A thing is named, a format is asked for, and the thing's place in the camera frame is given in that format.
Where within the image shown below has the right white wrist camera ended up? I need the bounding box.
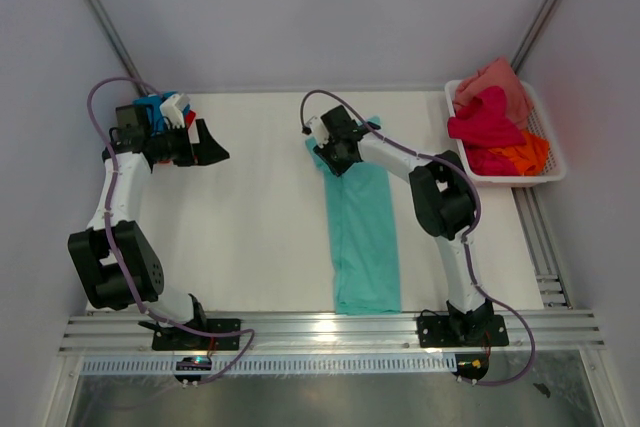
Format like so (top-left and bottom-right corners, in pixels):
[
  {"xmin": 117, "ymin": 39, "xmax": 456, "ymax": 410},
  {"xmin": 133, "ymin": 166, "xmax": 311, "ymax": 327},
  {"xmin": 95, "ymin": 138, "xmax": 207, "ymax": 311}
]
[{"xmin": 302, "ymin": 116, "xmax": 330, "ymax": 148}]

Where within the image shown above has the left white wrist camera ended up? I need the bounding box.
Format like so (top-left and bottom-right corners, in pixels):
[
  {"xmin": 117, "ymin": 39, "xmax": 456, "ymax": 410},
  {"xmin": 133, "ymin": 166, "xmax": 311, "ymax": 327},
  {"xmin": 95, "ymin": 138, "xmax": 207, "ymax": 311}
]
[{"xmin": 159, "ymin": 93, "xmax": 190, "ymax": 129}]

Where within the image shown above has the salmon pink t shirt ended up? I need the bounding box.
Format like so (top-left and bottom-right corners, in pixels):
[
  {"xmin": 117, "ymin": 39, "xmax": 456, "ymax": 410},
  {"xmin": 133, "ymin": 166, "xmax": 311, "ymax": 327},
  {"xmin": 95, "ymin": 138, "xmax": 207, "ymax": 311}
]
[{"xmin": 453, "ymin": 57, "xmax": 534, "ymax": 129}]

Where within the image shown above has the aluminium front rail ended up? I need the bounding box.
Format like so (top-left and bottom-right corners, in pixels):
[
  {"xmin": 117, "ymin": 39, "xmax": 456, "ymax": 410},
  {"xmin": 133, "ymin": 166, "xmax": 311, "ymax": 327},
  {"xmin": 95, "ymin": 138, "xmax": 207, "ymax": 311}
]
[{"xmin": 58, "ymin": 310, "xmax": 605, "ymax": 355}]

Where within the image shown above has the magenta t shirt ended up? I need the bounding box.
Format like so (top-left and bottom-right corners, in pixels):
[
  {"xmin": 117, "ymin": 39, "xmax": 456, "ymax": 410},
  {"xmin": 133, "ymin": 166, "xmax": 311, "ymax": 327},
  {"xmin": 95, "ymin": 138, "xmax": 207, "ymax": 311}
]
[{"xmin": 447, "ymin": 86, "xmax": 526, "ymax": 176}]

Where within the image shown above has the left black controller board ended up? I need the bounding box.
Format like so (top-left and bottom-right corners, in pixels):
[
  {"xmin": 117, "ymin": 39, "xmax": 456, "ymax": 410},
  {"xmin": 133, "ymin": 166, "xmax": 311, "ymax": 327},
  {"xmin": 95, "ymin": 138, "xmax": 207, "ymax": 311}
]
[{"xmin": 174, "ymin": 356, "xmax": 212, "ymax": 384}]

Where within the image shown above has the teal t shirt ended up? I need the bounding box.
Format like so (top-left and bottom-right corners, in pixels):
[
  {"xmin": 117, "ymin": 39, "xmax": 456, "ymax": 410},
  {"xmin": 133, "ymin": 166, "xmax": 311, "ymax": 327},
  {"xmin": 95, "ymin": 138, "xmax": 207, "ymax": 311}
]
[{"xmin": 305, "ymin": 138, "xmax": 402, "ymax": 315}]

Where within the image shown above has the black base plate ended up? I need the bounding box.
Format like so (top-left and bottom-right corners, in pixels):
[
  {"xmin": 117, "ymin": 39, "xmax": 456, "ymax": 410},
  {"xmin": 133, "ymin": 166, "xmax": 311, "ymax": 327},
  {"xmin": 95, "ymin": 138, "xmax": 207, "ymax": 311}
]
[
  {"xmin": 416, "ymin": 309, "xmax": 510, "ymax": 348},
  {"xmin": 151, "ymin": 318, "xmax": 241, "ymax": 352}
]

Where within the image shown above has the black controller board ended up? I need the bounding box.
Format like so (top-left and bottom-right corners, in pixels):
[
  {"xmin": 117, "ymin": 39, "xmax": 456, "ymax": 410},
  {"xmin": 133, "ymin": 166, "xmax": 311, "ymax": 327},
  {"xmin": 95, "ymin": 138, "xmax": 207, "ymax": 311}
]
[
  {"xmin": 174, "ymin": 356, "xmax": 212, "ymax": 384},
  {"xmin": 453, "ymin": 354, "xmax": 490, "ymax": 383}
]

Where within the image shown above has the right black controller board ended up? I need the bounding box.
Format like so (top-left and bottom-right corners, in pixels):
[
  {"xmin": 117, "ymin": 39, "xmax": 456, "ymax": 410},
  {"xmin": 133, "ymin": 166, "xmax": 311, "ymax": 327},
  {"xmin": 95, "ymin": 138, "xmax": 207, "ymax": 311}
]
[{"xmin": 453, "ymin": 354, "xmax": 490, "ymax": 383}]

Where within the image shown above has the blue folded t shirt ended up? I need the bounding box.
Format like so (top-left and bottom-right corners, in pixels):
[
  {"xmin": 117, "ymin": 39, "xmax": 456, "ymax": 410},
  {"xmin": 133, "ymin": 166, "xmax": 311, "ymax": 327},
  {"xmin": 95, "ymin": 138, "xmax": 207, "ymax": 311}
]
[{"xmin": 132, "ymin": 91, "xmax": 176, "ymax": 135}]

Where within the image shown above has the orange t shirt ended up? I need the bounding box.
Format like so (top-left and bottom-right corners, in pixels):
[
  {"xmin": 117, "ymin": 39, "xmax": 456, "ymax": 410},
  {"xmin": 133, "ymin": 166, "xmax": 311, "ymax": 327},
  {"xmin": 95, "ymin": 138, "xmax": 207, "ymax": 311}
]
[{"xmin": 490, "ymin": 130, "xmax": 550, "ymax": 176}]

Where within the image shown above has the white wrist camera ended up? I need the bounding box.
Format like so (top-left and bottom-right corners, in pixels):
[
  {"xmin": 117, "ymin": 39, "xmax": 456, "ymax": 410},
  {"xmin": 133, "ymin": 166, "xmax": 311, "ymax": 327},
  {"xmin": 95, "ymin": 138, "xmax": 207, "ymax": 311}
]
[
  {"xmin": 302, "ymin": 116, "xmax": 330, "ymax": 148},
  {"xmin": 159, "ymin": 93, "xmax": 190, "ymax": 129}
]

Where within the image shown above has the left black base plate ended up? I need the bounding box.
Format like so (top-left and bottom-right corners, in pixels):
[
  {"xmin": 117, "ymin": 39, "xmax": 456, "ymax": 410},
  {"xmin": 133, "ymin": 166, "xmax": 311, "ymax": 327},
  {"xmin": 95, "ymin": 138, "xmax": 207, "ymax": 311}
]
[{"xmin": 151, "ymin": 318, "xmax": 241, "ymax": 352}]

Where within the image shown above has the corner frame post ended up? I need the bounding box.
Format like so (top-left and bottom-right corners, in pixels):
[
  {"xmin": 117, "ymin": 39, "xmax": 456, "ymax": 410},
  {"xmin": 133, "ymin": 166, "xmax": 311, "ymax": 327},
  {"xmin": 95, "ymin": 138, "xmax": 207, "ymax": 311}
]
[
  {"xmin": 84, "ymin": 0, "xmax": 141, "ymax": 79},
  {"xmin": 511, "ymin": 0, "xmax": 563, "ymax": 74}
]

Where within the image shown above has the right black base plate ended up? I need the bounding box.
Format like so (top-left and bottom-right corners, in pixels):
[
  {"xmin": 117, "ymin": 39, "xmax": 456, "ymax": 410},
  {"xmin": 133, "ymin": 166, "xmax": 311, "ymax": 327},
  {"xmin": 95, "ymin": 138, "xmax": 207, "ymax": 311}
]
[{"xmin": 416, "ymin": 309, "xmax": 510, "ymax": 348}]

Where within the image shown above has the left corner frame post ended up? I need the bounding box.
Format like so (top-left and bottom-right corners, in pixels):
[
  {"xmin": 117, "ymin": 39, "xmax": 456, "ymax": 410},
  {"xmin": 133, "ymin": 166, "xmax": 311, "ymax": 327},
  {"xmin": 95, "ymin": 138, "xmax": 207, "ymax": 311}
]
[{"xmin": 84, "ymin": 0, "xmax": 141, "ymax": 79}]

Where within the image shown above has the red folded t shirt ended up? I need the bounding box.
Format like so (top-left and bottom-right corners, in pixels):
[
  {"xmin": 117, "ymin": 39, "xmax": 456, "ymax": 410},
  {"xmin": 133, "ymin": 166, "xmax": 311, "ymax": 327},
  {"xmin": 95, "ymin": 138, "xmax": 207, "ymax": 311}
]
[{"xmin": 184, "ymin": 110, "xmax": 196, "ymax": 129}]

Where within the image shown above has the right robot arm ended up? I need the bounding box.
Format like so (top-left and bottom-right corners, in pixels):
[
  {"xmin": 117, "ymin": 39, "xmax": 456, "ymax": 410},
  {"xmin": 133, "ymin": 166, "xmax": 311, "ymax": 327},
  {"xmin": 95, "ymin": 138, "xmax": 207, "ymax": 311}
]
[{"xmin": 302, "ymin": 105, "xmax": 494, "ymax": 345}]

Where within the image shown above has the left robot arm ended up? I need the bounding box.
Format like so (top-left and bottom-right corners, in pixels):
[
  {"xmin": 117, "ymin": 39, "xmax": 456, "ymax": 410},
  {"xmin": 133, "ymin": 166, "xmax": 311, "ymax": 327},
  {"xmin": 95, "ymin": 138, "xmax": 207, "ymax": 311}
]
[{"xmin": 67, "ymin": 104, "xmax": 230, "ymax": 349}]

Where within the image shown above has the white plastic basket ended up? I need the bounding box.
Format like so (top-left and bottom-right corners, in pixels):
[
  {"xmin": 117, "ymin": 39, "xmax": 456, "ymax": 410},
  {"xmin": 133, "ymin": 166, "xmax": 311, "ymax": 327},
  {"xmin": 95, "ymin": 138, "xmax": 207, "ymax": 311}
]
[{"xmin": 443, "ymin": 79, "xmax": 568, "ymax": 190}]

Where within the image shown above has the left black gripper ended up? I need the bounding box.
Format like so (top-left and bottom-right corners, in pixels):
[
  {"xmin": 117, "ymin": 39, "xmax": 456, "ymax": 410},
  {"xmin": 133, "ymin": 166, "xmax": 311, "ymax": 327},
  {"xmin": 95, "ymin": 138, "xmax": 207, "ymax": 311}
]
[{"xmin": 150, "ymin": 119, "xmax": 229, "ymax": 167}]

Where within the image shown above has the right corner frame post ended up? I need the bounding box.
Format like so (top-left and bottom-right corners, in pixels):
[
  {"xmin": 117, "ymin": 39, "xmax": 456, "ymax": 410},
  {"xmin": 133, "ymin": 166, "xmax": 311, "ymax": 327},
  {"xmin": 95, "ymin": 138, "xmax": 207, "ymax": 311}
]
[{"xmin": 511, "ymin": 0, "xmax": 563, "ymax": 74}]

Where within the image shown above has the white slotted cable duct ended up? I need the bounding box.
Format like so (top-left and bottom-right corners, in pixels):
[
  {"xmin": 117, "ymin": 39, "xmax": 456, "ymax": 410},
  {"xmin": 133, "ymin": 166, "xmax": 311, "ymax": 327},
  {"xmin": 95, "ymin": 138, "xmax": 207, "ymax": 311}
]
[{"xmin": 80, "ymin": 352, "xmax": 455, "ymax": 376}]

